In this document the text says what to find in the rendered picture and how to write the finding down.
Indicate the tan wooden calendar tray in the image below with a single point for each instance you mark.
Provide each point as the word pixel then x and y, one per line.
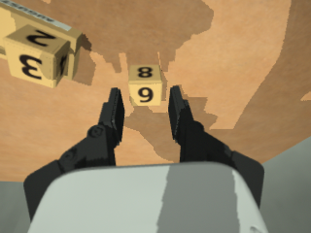
pixel 13 16

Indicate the tan wooden number cube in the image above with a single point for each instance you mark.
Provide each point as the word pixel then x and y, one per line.
pixel 145 85
pixel 37 56

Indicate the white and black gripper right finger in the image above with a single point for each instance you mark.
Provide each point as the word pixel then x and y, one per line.
pixel 196 143

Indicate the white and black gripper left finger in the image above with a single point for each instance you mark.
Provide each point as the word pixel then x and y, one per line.
pixel 95 150

